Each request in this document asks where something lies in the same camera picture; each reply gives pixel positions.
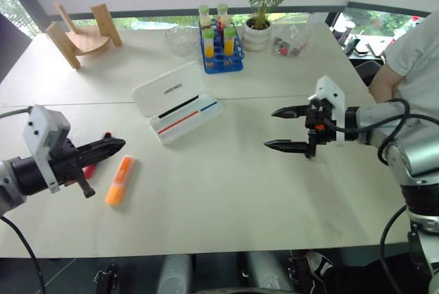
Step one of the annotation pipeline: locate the red marker pen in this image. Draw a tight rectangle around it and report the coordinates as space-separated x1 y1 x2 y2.
83 131 113 180

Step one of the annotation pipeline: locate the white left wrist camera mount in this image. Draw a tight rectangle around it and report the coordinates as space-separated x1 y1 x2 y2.
23 104 71 195

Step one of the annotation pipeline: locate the white ribbed plant pot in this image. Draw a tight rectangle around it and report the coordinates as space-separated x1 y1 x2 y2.
241 18 276 52

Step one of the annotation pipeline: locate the grey cylinder under table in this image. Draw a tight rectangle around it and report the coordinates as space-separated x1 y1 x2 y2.
246 250 293 294
160 254 192 294

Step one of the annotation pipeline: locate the black and white shoe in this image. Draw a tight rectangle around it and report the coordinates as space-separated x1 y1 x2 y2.
287 250 336 294

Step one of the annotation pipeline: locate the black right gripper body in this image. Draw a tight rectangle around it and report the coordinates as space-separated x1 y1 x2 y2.
304 97 340 160

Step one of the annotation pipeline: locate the cluttered background desk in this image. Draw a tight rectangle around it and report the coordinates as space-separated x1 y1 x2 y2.
333 12 425 59

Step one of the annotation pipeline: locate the black pen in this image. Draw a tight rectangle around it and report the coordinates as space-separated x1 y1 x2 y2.
158 95 200 119

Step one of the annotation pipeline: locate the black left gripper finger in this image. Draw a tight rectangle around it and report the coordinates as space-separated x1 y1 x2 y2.
80 138 127 158
81 149 121 169

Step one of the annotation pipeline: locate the grey left wrist cable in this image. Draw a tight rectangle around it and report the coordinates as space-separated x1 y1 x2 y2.
0 106 36 119

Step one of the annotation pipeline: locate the black right shoulder cable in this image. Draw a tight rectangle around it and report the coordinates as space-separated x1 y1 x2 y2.
379 204 410 294

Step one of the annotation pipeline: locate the orange highlighter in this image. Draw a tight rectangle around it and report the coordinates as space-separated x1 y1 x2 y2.
104 154 140 208

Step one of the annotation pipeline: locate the dark panel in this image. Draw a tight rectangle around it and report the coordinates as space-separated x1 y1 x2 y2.
0 12 32 84

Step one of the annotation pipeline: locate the clear plastic bag with parts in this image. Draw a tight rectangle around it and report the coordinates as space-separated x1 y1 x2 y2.
272 21 316 59

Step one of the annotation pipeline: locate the black metal clip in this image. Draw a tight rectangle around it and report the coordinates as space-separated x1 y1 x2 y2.
95 262 120 294

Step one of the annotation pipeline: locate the green capped tube pale content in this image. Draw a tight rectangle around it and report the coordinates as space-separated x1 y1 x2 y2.
198 4 211 30
216 3 233 28

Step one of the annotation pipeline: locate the wooden stand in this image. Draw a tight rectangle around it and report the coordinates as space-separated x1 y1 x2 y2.
45 2 123 70

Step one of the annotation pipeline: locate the blue pen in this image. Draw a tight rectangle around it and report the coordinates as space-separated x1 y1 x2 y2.
199 101 219 114

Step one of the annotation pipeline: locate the black left shoulder cable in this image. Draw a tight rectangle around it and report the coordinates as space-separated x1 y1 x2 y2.
0 216 47 294

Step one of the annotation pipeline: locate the person in white shirt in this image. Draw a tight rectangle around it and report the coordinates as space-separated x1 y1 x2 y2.
368 8 439 119

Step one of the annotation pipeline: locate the blue test tube rack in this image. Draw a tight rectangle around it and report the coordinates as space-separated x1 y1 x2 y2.
198 19 246 75

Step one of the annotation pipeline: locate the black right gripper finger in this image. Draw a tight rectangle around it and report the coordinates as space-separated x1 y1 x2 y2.
271 103 311 121
263 139 311 155

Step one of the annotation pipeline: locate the white pen case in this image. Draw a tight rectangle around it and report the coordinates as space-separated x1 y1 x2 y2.
132 60 224 146

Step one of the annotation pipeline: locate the black shoulder cable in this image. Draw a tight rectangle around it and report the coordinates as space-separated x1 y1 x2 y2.
0 216 47 294
379 204 410 294

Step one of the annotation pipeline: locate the green capped tube orange liquid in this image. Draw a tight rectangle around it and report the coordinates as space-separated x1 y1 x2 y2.
202 27 216 60
223 26 237 56

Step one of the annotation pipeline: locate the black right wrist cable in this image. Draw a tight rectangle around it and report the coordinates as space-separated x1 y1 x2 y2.
320 97 413 167

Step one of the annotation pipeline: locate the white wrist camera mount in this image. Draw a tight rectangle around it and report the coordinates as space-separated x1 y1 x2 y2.
307 75 346 145
23 104 71 195

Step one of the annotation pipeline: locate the clear glass bowl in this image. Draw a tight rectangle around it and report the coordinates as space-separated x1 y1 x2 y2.
165 25 202 57

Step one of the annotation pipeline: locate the dark office chair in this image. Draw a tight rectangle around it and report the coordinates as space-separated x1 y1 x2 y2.
354 60 382 87

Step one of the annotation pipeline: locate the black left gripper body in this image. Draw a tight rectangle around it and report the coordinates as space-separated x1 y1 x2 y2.
50 137 97 199

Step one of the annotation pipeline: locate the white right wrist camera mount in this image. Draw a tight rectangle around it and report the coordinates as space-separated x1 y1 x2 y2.
307 75 346 145

